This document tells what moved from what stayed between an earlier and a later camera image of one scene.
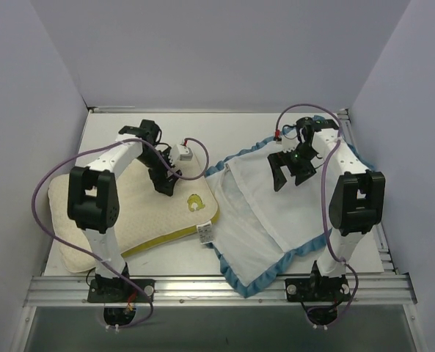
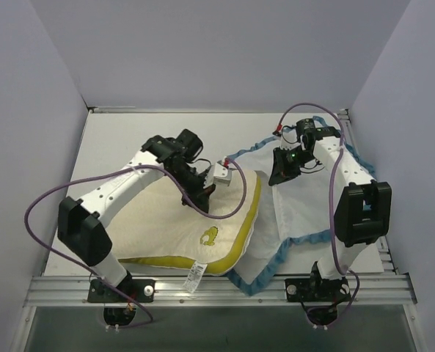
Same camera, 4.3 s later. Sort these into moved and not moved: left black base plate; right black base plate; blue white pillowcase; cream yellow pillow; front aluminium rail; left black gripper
Moved: left black gripper; cream yellow pillow; blue white pillowcase
Not moved: front aluminium rail; right black base plate; left black base plate
